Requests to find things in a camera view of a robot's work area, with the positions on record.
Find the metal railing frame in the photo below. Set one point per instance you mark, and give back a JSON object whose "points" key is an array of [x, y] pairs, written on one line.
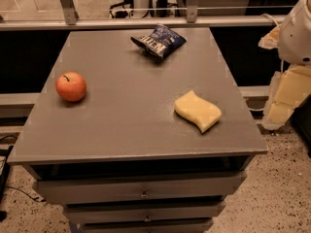
{"points": [[94, 14]]}

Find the grey drawer cabinet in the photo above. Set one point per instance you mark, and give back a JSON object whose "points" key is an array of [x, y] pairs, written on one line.
{"points": [[122, 160]]}

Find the blue snack bag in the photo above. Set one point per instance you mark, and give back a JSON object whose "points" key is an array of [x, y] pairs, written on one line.
{"points": [[160, 43]]}

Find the red apple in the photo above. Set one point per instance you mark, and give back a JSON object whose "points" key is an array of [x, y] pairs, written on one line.
{"points": [[71, 87]]}

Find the black office chair base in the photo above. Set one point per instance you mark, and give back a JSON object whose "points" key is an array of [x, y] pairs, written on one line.
{"points": [[119, 10]]}

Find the yellow wavy sponge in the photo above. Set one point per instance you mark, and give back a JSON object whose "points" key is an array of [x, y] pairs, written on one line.
{"points": [[193, 108]]}

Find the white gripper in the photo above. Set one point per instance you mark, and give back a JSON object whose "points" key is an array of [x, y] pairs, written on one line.
{"points": [[296, 38]]}

